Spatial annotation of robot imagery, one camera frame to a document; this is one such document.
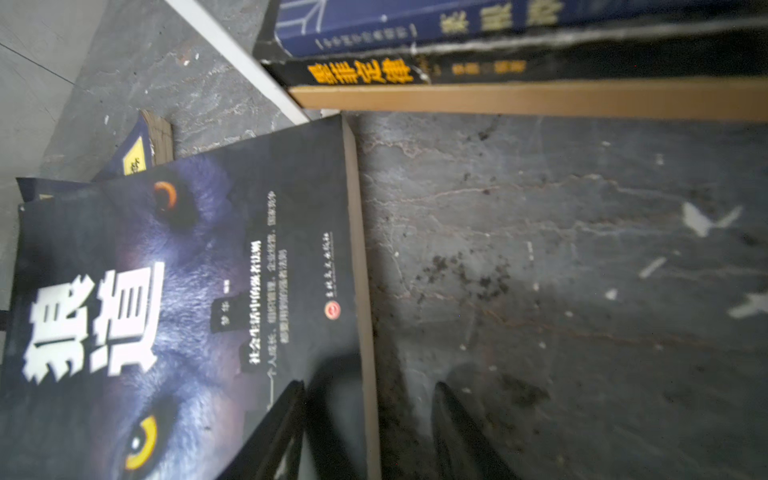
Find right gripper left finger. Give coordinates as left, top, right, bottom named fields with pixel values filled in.
left=217, top=380, right=306, bottom=480

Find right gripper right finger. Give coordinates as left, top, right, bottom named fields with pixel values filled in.
left=431, top=382, right=519, bottom=480

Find black book white characters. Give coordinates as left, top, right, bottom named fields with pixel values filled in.
left=1, top=115, right=381, bottom=479

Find dark blue book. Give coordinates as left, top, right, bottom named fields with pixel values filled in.
left=16, top=177, right=90, bottom=203
left=92, top=109, right=174, bottom=182

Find navy book yellow label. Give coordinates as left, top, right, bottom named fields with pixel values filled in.
left=253, top=0, right=751, bottom=59

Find wooden two-tier shelf rack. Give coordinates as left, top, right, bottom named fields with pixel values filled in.
left=169, top=1, right=767, bottom=124

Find black book lower shelf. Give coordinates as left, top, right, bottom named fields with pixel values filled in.
left=262, top=28, right=767, bottom=87

